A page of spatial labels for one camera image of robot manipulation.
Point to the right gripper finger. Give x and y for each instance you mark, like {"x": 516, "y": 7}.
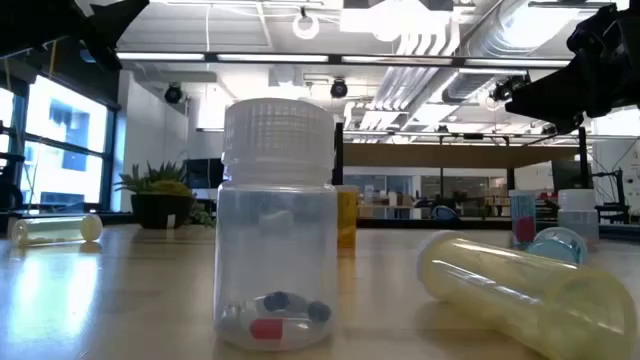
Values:
{"x": 555, "y": 102}

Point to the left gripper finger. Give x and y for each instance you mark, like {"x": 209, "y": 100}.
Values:
{"x": 102, "y": 50}
{"x": 110, "y": 15}

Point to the clear jar with green pills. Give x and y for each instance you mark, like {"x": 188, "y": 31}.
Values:
{"x": 577, "y": 215}

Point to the blue pill bottle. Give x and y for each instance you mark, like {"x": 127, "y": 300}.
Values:
{"x": 557, "y": 247}

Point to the small pale yellow pill bottle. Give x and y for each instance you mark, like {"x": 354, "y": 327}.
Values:
{"x": 55, "y": 230}

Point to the large pale yellow pill bottle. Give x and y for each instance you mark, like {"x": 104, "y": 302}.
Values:
{"x": 525, "y": 295}

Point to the clear jar with capsules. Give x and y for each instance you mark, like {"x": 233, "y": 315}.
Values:
{"x": 275, "y": 240}

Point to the wooden shelf board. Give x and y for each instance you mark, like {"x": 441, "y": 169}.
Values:
{"x": 450, "y": 156}

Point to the white LED light strip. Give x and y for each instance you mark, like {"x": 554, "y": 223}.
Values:
{"x": 160, "y": 56}
{"x": 517, "y": 63}
{"x": 395, "y": 59}
{"x": 272, "y": 58}

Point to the black computer monitor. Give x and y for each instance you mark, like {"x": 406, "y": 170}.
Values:
{"x": 565, "y": 175}
{"x": 205, "y": 172}

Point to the large window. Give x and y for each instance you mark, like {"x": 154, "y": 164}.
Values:
{"x": 65, "y": 115}

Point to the black ceiling spotlight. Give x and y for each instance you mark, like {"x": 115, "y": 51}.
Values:
{"x": 339, "y": 88}
{"x": 173, "y": 93}

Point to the blue round chair back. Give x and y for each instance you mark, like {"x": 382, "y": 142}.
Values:
{"x": 444, "y": 213}

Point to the potted succulent plant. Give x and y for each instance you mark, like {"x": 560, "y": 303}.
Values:
{"x": 160, "y": 210}

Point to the white ceiling light panel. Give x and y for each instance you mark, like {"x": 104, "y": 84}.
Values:
{"x": 395, "y": 17}

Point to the wooden background table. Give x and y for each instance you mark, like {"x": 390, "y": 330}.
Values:
{"x": 365, "y": 211}

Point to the black overhead camera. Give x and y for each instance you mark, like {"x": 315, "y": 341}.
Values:
{"x": 501, "y": 90}

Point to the black metal shelf frame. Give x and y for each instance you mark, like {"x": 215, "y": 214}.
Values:
{"x": 583, "y": 165}

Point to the silver ventilation duct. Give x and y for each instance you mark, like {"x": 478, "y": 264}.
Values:
{"x": 515, "y": 30}

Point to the black overhead frame bar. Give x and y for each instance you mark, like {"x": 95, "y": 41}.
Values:
{"x": 335, "y": 58}

